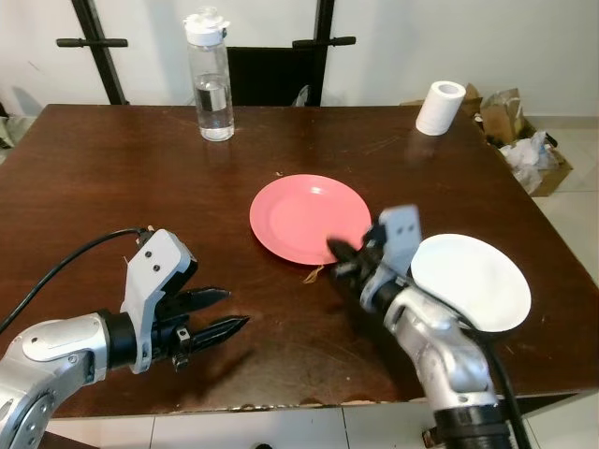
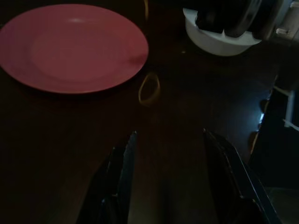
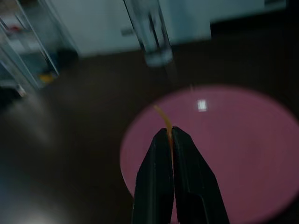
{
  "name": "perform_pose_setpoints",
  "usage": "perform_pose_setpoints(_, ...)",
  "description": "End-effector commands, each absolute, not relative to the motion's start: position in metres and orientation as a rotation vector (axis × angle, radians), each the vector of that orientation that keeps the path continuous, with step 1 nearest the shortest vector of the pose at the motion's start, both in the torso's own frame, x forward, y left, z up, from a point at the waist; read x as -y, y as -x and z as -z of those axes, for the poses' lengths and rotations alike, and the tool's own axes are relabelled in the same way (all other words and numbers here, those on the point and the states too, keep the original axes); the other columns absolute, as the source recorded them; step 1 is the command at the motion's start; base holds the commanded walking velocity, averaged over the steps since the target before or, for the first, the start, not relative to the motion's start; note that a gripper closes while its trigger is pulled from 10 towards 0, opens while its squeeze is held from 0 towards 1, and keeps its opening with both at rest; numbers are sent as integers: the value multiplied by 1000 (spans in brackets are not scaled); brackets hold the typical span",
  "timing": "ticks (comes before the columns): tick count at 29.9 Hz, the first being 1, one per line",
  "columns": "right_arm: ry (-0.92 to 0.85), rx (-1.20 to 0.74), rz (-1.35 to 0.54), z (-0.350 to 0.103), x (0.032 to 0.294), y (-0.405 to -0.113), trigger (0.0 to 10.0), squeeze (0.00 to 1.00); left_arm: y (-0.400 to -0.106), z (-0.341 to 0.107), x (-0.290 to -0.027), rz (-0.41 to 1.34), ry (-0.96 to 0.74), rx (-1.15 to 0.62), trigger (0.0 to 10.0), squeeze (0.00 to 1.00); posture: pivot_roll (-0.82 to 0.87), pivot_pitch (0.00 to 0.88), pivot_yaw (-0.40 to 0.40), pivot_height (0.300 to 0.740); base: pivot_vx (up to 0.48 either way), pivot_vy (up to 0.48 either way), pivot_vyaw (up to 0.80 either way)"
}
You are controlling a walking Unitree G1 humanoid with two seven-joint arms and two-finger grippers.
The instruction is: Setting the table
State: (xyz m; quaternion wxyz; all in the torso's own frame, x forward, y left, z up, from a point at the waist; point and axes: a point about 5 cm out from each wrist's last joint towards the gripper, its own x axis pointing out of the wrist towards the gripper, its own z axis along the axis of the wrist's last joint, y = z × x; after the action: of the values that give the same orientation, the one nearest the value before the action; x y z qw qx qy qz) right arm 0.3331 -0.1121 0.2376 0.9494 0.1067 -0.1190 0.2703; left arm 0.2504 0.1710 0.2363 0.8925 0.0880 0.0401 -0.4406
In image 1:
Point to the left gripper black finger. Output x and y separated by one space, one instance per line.
220 331
206 299

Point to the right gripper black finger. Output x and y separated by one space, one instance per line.
343 249
350 271

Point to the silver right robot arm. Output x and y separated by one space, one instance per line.
440 360

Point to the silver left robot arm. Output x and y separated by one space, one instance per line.
56 348

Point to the pink round plate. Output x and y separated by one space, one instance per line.
299 215

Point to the white round plate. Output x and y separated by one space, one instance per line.
477 281

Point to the white paper roll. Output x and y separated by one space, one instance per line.
438 110

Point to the black flat panel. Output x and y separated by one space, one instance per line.
267 77

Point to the white plastic bag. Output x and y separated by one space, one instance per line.
529 154

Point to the clear water bottle white lid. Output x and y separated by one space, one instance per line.
213 94

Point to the brown paper bag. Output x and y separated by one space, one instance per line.
501 114

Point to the brown cardboard box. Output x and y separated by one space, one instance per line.
552 173

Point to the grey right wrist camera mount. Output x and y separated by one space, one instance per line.
401 238

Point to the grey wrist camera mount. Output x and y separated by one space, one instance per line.
154 267
401 238

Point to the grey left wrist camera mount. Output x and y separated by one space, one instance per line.
154 267

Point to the black metal stand post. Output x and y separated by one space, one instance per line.
323 56
101 51

